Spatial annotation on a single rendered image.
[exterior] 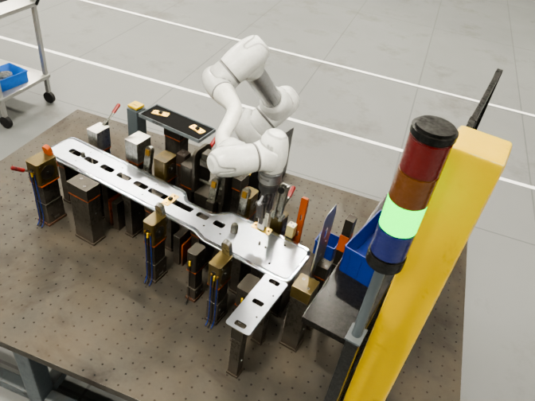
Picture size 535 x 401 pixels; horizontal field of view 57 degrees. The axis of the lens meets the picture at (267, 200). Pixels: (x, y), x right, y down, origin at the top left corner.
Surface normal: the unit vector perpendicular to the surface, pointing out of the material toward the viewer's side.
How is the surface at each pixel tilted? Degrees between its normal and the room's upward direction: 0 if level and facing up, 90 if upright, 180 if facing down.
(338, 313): 0
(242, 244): 0
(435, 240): 90
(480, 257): 0
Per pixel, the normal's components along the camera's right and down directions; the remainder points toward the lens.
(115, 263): 0.12, -0.77
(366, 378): -0.50, 0.50
